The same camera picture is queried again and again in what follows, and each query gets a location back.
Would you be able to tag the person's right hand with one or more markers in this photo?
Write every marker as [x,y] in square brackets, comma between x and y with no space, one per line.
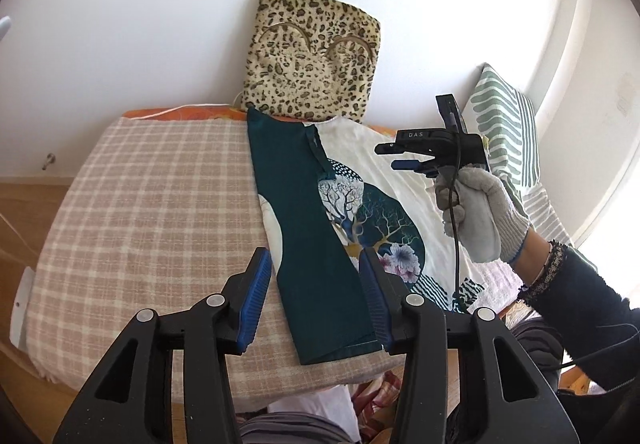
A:
[480,214]

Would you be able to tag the leopard print cushion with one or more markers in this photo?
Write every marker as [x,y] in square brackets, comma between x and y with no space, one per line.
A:
[312,59]

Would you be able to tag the person's grey clothing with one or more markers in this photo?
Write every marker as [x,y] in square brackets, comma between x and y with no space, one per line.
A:
[295,424]

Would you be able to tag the orange floral sheet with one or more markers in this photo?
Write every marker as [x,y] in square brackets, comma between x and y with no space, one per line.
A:
[200,113]

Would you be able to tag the white plastic bracket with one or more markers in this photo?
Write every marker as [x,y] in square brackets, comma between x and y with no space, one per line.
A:
[22,304]

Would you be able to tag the beige checked blanket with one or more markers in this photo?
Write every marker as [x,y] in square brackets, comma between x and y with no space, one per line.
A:
[150,234]

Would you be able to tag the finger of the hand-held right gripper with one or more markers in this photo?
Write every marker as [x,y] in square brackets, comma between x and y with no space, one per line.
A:
[407,165]
[415,140]

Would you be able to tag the metal wall screw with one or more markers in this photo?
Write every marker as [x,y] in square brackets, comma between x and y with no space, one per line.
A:
[48,159]

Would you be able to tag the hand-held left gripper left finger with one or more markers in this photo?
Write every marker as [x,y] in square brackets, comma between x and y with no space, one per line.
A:
[252,296]

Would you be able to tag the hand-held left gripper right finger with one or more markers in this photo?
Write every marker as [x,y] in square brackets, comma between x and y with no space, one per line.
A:
[374,291]

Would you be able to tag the white tree print cloth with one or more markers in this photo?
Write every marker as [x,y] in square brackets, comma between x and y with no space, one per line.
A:
[400,204]

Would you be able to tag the red patterned cloth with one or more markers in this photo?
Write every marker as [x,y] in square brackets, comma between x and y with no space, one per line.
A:
[380,399]

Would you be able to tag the green striped white pillow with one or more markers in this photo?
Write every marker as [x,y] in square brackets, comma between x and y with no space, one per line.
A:
[505,134]

